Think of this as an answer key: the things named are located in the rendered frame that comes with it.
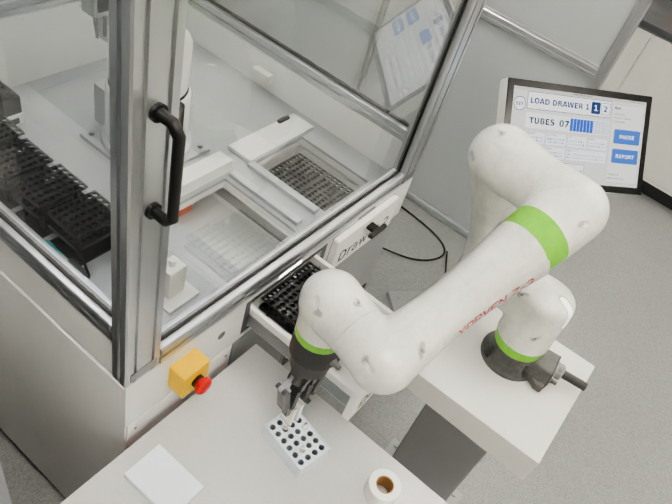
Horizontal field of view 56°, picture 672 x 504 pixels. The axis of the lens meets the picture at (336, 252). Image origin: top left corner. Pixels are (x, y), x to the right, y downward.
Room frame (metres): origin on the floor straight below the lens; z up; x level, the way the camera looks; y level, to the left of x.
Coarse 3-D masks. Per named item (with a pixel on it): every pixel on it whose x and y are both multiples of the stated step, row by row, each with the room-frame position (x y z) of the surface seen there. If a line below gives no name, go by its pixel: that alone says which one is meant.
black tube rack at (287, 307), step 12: (312, 264) 1.09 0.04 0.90; (300, 276) 1.04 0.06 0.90; (276, 288) 0.98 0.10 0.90; (288, 288) 0.99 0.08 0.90; (300, 288) 1.00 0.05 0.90; (264, 300) 0.93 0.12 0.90; (276, 300) 0.97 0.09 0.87; (288, 300) 0.96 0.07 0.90; (264, 312) 0.93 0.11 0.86; (276, 312) 0.94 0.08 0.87; (288, 312) 0.92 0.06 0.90; (288, 324) 0.92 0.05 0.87
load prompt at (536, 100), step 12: (528, 96) 1.78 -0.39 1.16; (540, 96) 1.80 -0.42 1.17; (552, 96) 1.82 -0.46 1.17; (564, 96) 1.84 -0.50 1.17; (528, 108) 1.77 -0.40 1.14; (540, 108) 1.78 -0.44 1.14; (552, 108) 1.80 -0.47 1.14; (564, 108) 1.82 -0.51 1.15; (576, 108) 1.84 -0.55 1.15; (588, 108) 1.86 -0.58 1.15; (600, 108) 1.88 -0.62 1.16
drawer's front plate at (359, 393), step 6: (354, 390) 0.76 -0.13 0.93; (360, 390) 0.77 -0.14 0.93; (354, 396) 0.76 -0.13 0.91; (360, 396) 0.76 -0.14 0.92; (366, 396) 0.80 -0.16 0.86; (348, 402) 0.76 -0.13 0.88; (354, 402) 0.76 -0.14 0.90; (360, 402) 0.78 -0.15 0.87; (348, 408) 0.76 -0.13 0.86; (354, 408) 0.76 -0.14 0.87; (342, 414) 0.76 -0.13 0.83; (348, 414) 0.76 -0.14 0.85; (348, 420) 0.76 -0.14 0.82
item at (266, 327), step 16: (272, 288) 1.03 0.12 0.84; (256, 304) 0.97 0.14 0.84; (256, 320) 0.89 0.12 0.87; (272, 320) 0.94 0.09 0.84; (272, 336) 0.87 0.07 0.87; (288, 336) 0.86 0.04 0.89; (288, 352) 0.85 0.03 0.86; (320, 384) 0.81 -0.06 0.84; (336, 384) 0.80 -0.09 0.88; (352, 384) 0.84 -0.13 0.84
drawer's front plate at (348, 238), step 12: (384, 204) 1.37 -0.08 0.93; (396, 204) 1.42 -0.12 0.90; (372, 216) 1.31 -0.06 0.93; (384, 216) 1.38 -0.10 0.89; (348, 228) 1.23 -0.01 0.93; (360, 228) 1.25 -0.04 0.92; (336, 240) 1.17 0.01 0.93; (348, 240) 1.21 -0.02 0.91; (336, 252) 1.17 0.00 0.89; (348, 252) 1.24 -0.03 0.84; (336, 264) 1.19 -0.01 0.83
